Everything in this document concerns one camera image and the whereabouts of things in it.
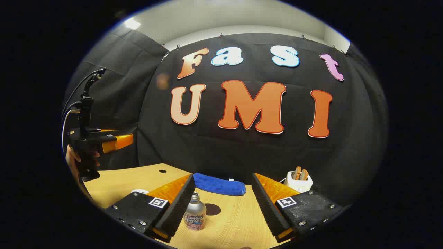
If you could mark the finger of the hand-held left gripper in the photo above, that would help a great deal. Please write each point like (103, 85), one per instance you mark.
(107, 130)
(119, 141)

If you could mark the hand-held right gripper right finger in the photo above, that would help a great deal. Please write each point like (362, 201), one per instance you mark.
(268, 207)

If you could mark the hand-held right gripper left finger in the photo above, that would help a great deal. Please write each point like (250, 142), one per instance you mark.
(181, 204)

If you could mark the silver water bottle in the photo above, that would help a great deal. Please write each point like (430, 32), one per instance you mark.
(195, 214)

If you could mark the dark round coaster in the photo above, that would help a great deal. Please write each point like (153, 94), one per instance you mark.
(214, 209)

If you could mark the white teacup lid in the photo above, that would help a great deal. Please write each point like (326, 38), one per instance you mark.
(140, 191)

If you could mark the white toaster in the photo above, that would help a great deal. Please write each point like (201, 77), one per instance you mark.
(301, 185)

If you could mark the blue towel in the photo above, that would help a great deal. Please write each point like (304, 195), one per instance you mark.
(218, 185)

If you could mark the toast slice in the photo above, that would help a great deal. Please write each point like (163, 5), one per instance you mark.
(297, 173)
(304, 174)

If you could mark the ceiling light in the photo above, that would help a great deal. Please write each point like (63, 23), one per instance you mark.
(133, 24)

